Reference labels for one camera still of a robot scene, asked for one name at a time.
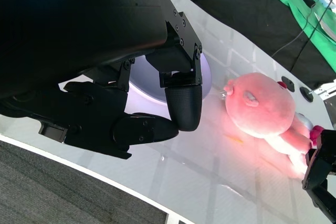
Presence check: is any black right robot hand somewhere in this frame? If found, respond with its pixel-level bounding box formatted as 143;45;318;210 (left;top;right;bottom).
301;129;336;221

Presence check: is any thin grey hanging cable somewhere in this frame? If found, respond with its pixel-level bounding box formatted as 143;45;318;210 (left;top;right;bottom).
271;5;314;57

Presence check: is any thin black cable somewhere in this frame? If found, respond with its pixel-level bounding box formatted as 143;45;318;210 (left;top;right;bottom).
296;0;336;61

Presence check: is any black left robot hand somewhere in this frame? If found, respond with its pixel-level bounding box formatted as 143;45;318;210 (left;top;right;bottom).
0;0;203;161

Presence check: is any lavender round plate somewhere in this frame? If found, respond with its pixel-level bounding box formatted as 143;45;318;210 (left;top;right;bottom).
124;50;213;120

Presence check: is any pink plush bunny doll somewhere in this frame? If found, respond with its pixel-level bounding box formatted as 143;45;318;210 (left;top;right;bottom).
223;72;325;180

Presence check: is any green cloth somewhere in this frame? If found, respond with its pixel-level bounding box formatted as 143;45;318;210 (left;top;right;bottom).
255;0;336;74

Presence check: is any black table grommet hole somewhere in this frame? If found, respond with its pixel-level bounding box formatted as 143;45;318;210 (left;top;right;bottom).
300;86;314;103

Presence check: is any black backdrop cloth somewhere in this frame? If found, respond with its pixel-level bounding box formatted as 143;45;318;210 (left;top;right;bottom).
154;0;336;90

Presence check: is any aluminium frame profile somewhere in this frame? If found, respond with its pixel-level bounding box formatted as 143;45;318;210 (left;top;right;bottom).
312;78;336;130

